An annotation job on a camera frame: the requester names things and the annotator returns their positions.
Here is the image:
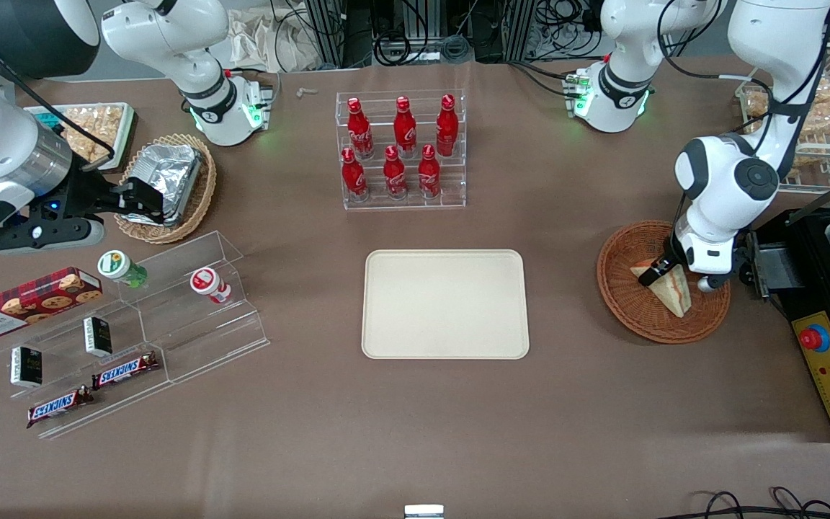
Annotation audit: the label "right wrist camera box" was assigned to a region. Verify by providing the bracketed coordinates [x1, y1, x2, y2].
[0, 216, 107, 254]

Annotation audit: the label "crumpled beige paper bag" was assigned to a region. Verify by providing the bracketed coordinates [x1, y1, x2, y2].
[226, 6, 318, 73]

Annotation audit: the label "black base cables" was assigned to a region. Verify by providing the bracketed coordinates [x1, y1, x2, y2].
[507, 59, 580, 98]

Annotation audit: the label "red cola bottle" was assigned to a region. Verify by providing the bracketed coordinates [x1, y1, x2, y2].
[393, 96, 418, 158]
[436, 94, 459, 158]
[347, 97, 375, 159]
[418, 144, 442, 200]
[383, 145, 409, 200]
[341, 148, 370, 203]

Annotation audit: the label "light wicker basket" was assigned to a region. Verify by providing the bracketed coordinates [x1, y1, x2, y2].
[113, 133, 218, 245]

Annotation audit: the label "clear acrylic tiered shelf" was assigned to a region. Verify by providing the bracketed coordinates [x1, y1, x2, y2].
[0, 230, 272, 441]

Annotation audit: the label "aluminium frame rack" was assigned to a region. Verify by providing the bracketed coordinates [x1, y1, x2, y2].
[305, 0, 603, 67]

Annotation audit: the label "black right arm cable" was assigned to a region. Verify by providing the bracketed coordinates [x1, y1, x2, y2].
[0, 11, 116, 174]

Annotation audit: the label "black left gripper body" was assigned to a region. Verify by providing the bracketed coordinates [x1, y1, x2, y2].
[663, 233, 686, 272]

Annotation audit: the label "green yogurt drink bottle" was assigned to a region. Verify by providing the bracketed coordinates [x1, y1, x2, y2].
[97, 249, 148, 290]

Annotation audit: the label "Snickers chocolate bar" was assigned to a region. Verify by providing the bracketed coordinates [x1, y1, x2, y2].
[92, 351, 161, 391]
[25, 385, 96, 430]

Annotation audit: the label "beige plastic tray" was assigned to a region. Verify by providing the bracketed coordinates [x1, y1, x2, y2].
[361, 249, 531, 360]

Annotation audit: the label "black countertop appliance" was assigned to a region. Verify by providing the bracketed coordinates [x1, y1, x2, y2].
[739, 173, 830, 340]

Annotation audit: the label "red tartan cookie box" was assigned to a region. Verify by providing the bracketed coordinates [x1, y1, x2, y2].
[0, 266, 104, 342]

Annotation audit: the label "triangle sandwich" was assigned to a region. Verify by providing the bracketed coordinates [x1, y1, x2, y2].
[630, 261, 692, 319]

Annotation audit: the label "red yogurt drink bottle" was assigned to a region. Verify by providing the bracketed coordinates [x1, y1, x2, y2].
[189, 267, 233, 306]

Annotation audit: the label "brown wicker basket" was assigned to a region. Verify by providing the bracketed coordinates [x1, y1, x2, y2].
[597, 220, 732, 345]

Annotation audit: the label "black looped floor cable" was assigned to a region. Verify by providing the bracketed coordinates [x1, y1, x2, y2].
[674, 491, 747, 519]
[768, 487, 830, 519]

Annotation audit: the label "clear acrylic bottle rack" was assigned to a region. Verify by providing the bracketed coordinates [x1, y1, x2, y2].
[335, 89, 468, 212]

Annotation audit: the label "clear bag of snacks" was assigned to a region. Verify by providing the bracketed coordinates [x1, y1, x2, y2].
[62, 131, 117, 164]
[57, 105, 125, 139]

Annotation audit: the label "small black white box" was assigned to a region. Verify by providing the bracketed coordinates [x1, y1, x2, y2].
[83, 316, 114, 358]
[10, 346, 44, 389]

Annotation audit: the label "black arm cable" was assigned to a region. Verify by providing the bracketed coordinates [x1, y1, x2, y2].
[0, 11, 116, 174]
[656, 0, 830, 239]

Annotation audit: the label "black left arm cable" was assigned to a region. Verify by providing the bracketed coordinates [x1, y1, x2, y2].
[656, 0, 830, 239]

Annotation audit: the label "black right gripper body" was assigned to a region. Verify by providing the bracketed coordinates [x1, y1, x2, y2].
[32, 169, 123, 219]

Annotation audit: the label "aluminium foil container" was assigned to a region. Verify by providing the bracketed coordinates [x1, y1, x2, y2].
[120, 143, 204, 226]

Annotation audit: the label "green grey plastic tray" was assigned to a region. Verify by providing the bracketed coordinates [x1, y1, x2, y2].
[24, 102, 139, 174]

